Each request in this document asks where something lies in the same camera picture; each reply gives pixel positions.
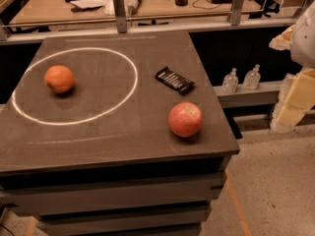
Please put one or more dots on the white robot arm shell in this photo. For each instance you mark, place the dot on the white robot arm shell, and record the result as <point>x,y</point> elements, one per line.
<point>303,39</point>

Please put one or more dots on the red apple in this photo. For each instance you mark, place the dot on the red apple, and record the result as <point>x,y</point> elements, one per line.
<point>185,119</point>

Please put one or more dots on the left clear plastic bottle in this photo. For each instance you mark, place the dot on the left clear plastic bottle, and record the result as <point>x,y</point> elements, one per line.
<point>230,82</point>

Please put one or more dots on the clear plastic bottle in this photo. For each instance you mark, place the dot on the clear plastic bottle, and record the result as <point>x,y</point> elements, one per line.
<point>252,78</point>
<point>230,82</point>

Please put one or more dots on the right clear plastic bottle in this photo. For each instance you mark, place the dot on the right clear plastic bottle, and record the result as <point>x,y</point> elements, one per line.
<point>252,78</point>

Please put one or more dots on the orange fruit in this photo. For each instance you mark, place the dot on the orange fruit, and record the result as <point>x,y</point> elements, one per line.
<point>59,78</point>

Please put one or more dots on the grey caulking tube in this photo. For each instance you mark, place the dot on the grey caulking tube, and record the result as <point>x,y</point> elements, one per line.
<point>133,6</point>

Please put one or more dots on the white paper sheets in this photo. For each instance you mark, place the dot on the white paper sheets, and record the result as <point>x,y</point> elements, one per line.
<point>89,4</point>

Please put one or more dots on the stacked grey slab pedestal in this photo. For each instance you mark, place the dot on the stacked grey slab pedestal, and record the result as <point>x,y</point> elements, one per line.
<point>166,199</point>

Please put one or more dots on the left metal frame post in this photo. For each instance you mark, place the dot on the left metal frame post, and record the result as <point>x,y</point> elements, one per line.
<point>120,16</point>

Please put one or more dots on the aluminium rail beam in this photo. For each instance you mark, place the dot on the aluminium rail beam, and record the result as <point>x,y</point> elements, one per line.
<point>35,37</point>

